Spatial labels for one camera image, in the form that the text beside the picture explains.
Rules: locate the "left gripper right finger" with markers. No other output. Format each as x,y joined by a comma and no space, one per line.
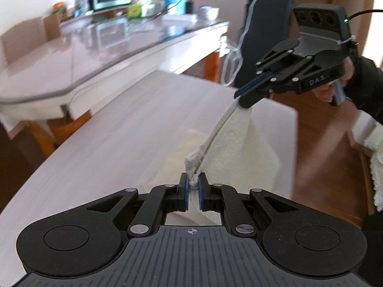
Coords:
294,237

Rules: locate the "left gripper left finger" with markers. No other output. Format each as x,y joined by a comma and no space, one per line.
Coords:
87,238

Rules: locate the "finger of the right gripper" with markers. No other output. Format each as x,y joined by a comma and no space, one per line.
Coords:
250,99
255,83

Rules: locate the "cream terry towel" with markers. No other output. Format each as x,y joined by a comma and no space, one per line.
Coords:
235,153

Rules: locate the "right forearm black sleeve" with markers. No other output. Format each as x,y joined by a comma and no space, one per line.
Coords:
365,87

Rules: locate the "person's right hand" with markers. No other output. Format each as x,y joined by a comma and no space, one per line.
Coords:
334,90

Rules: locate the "green tissue box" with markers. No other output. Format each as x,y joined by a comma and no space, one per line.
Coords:
134,11

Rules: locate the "glass-topped white dining table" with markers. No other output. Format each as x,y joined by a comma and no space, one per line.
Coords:
83,71

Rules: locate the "jar with orange lid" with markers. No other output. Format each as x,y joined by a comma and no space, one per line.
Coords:
60,9

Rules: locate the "brown quilted chair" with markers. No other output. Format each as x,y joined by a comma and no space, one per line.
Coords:
23,38

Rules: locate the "black camera box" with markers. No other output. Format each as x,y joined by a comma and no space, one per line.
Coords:
325,21

